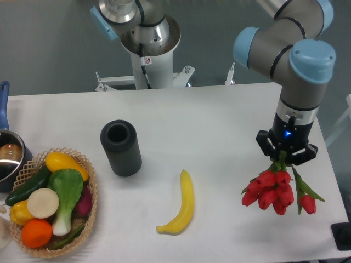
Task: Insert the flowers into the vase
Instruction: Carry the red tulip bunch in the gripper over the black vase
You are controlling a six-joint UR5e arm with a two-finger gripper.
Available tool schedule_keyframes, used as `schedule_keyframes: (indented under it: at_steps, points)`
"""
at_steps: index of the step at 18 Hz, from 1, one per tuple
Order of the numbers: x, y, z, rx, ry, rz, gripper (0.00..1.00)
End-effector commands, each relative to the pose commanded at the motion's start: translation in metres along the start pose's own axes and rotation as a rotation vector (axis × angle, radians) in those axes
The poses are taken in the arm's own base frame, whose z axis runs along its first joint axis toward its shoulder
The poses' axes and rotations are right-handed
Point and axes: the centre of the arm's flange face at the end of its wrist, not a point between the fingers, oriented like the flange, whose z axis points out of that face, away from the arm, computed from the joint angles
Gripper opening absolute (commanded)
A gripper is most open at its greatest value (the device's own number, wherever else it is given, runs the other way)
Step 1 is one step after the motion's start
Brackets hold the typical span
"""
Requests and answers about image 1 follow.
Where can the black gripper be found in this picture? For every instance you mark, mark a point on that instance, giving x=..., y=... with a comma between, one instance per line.
x=289, y=138

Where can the red tulip bouquet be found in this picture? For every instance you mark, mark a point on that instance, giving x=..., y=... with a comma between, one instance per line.
x=276, y=187

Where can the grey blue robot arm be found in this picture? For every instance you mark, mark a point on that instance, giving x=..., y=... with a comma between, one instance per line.
x=291, y=55

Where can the silver robot base column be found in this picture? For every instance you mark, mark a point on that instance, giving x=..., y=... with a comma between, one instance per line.
x=147, y=33

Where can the dark grey ribbed vase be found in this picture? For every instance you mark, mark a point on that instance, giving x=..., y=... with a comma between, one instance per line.
x=120, y=143

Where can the black device at edge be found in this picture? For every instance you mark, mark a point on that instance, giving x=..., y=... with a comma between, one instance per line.
x=341, y=235

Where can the yellow banana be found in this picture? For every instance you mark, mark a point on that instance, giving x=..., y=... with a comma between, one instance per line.
x=186, y=212

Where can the purple sweet potato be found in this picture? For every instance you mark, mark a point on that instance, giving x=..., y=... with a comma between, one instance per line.
x=84, y=205

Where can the green bok choy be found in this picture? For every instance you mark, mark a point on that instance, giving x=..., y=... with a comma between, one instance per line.
x=68, y=185

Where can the yellow squash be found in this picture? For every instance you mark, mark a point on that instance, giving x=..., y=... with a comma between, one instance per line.
x=58, y=160

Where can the green chili pepper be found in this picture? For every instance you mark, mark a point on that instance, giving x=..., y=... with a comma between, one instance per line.
x=74, y=234

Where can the woven wicker basket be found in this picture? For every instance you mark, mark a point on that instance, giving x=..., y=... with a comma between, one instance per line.
x=82, y=219

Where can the green cucumber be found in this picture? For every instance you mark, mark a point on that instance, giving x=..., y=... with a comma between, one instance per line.
x=37, y=181

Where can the white round radish slice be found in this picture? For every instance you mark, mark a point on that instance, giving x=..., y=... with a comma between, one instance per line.
x=43, y=203

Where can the orange fruit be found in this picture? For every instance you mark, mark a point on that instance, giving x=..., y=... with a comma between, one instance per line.
x=36, y=233

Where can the yellow bell pepper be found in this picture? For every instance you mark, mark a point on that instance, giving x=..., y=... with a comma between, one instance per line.
x=19, y=213

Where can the white metal mounting frame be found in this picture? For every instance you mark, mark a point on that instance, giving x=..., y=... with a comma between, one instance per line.
x=180, y=79

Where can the blue handled saucepan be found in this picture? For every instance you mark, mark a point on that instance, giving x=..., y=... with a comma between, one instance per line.
x=14, y=152

